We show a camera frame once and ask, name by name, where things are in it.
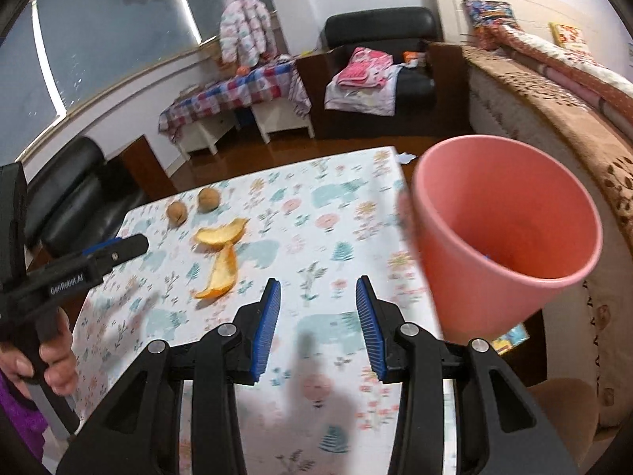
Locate orange peel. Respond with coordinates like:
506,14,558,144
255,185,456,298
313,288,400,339
194,245,239,300
194,218,250,247

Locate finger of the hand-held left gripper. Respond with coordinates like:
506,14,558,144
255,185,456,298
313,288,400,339
81,234,150,279

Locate pink folded clothes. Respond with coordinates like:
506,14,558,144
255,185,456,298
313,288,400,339
337,47,394,89

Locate white wooden desk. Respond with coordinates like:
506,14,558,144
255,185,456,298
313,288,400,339
175,101,316,162

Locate window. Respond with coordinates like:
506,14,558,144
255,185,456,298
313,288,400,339
0,0,278,170

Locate brown leaf pattern blanket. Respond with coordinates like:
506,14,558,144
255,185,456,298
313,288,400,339
465,44,633,279

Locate person's left forearm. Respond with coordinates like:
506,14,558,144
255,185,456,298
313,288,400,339
0,371,50,457

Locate plaid tablecloth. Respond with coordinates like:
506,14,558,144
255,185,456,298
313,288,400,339
158,57,313,142

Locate white wooden bed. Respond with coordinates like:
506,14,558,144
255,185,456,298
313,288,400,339
420,0,633,427

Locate person's left hand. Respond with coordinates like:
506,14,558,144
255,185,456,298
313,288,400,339
0,307,78,397

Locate black leather armchair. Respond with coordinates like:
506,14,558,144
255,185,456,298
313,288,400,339
297,6,470,141

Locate brown stool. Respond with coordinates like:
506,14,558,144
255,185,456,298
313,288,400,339
527,377,602,467

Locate black leather sofa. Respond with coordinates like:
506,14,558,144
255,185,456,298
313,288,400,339
22,133,179,259

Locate floral rolled quilt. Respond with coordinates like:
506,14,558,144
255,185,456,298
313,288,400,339
487,25,633,125

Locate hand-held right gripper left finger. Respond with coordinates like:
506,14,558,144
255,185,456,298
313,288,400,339
57,278,282,475

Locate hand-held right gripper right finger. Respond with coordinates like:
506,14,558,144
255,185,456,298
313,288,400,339
356,276,579,475

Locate yellow cushion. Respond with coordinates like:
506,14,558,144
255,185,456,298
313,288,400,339
550,22,587,51

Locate floral animal print tablecloth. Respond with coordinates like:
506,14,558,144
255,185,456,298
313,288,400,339
72,146,447,475

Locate pink plastic bucket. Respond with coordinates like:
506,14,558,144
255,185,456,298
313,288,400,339
410,135,604,336

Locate colourful picture book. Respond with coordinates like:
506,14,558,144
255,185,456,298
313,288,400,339
489,323,531,356

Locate colourful patterned pillow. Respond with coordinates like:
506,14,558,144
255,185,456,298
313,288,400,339
462,0,518,51

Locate pink white puffer jacket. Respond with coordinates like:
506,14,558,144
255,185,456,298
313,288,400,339
219,0,273,68

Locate white cloth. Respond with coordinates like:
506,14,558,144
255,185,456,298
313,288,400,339
324,66,407,118

